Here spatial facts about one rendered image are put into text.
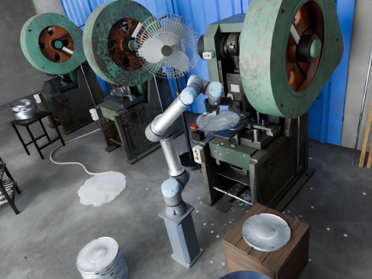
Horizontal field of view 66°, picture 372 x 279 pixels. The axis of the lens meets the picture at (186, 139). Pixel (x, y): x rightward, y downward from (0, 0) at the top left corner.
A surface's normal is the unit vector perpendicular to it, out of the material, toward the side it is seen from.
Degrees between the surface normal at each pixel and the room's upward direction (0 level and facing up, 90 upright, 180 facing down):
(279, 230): 0
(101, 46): 90
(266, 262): 0
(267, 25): 59
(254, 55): 80
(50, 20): 90
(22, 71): 90
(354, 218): 0
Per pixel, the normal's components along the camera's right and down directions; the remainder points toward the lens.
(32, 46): 0.74, 0.21
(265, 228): -0.18, -0.86
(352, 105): -0.68, 0.46
